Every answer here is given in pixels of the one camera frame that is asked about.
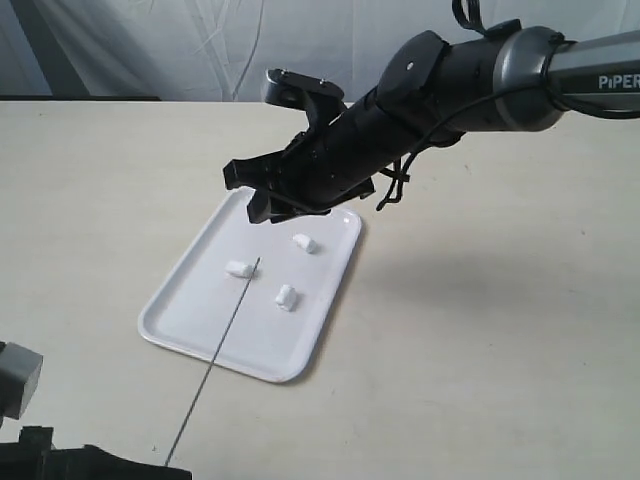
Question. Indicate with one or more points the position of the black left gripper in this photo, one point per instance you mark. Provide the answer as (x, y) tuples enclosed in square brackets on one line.
[(33, 456)]

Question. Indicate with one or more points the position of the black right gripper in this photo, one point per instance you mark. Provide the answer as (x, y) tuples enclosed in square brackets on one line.
[(307, 178)]

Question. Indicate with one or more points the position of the white marshmallow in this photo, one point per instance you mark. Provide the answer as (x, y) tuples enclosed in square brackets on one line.
[(286, 297), (305, 242), (242, 270)]

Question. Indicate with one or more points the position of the thin metal skewer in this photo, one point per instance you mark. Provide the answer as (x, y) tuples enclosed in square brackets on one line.
[(210, 365)]

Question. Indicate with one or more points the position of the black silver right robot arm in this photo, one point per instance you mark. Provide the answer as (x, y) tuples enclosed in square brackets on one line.
[(508, 79)]

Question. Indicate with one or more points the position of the white rectangular plastic tray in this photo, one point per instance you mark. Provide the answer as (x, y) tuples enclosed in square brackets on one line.
[(188, 312)]

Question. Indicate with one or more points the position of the grey wrinkled backdrop cloth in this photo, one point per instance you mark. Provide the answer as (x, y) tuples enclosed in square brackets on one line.
[(203, 50)]

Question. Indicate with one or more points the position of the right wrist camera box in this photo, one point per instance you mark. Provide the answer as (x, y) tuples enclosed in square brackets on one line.
[(320, 99)]

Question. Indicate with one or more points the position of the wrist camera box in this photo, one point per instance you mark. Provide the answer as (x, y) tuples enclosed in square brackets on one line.
[(20, 373), (320, 99)]

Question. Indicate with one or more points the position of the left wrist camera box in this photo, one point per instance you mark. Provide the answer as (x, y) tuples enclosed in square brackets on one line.
[(20, 373)]

